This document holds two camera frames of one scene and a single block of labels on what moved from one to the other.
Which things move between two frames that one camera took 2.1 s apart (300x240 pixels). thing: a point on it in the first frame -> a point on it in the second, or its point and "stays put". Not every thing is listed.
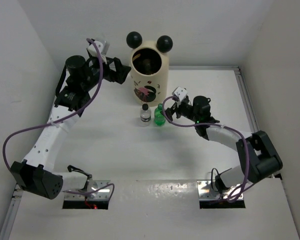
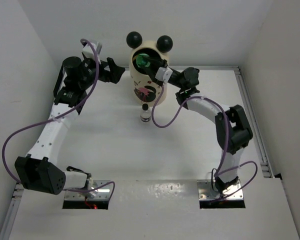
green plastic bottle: x=159 y=117 -> x=140 y=60
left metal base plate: x=92 y=186 stays put
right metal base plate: x=205 y=192 stays put
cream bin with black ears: x=149 y=65 stays put
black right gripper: x=179 y=106 -> x=158 y=62
